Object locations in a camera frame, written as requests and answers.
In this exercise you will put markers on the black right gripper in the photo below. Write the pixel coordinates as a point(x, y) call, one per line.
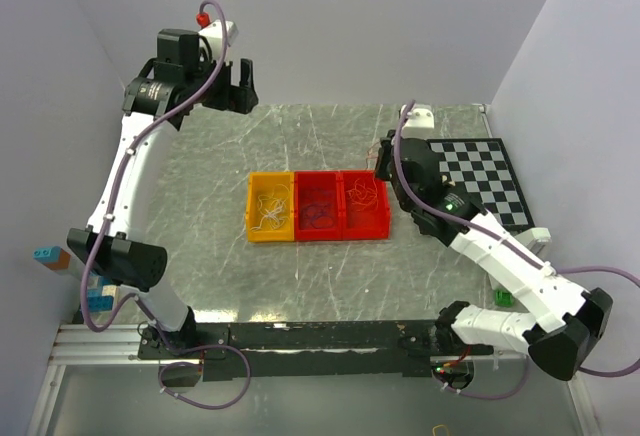
point(384, 154)

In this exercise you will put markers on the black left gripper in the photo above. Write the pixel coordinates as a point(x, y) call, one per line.
point(240, 98)

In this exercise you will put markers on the red plastic bin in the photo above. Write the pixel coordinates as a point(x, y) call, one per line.
point(364, 206)
point(316, 206)

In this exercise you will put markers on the yellow plastic bin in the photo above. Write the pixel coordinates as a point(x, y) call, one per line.
point(269, 215)

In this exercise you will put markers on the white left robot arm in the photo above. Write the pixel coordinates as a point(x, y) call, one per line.
point(112, 244)

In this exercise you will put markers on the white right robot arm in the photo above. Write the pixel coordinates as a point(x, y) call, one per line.
point(562, 322)

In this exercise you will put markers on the black white chessboard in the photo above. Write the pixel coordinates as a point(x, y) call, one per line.
point(483, 166)

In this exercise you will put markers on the white plastic stand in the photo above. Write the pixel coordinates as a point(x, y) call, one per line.
point(537, 240)

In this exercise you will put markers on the green plastic piece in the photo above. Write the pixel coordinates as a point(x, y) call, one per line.
point(503, 298)

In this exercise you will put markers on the blue white block stack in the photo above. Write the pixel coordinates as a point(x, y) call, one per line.
point(101, 294)

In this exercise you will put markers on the blue orange block tower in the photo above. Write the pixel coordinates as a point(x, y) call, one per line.
point(59, 261)

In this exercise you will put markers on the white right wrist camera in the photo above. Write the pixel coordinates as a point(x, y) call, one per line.
point(419, 118)

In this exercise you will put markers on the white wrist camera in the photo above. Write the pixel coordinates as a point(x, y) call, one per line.
point(213, 33)
point(419, 118)

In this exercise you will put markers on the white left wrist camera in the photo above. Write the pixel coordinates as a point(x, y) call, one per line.
point(213, 33)

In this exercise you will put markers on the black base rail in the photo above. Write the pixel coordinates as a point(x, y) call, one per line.
point(332, 348)

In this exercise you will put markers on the aluminium frame rail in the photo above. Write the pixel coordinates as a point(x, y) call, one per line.
point(76, 345)

